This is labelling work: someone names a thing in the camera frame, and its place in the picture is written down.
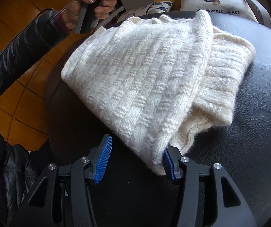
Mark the black padded table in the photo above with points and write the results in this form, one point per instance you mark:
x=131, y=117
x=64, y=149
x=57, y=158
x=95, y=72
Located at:
x=244, y=146

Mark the person's left hand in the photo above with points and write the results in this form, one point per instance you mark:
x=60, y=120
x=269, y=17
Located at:
x=74, y=9

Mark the grey yellow blue sofa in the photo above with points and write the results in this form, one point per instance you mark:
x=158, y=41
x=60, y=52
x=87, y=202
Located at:
x=135, y=1

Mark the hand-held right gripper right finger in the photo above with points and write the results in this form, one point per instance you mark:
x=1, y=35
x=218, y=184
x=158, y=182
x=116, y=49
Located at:
x=168, y=164

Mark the cream knitted sweater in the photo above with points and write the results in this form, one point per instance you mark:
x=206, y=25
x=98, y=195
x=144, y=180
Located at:
x=145, y=75

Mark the white triangle print pillow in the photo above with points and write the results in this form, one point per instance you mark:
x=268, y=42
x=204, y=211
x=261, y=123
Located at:
x=154, y=8

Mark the grey deer print pillow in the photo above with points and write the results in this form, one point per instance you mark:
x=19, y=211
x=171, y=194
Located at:
x=220, y=7

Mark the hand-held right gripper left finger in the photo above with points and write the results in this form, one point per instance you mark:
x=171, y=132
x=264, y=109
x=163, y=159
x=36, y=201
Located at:
x=103, y=160

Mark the person's black puffer jacket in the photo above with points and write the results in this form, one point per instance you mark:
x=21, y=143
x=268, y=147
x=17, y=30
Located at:
x=3, y=170

